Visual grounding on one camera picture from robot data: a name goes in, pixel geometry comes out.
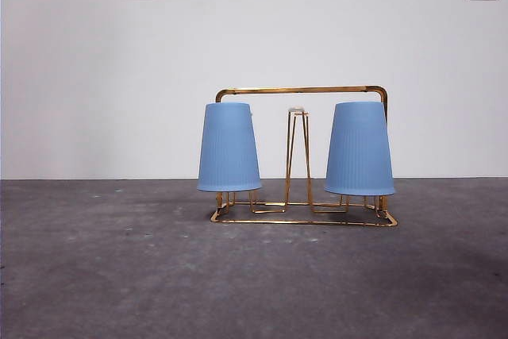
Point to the blue ribbed plastic cup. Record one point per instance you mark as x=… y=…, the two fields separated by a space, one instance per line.
x=229 y=148
x=360 y=148

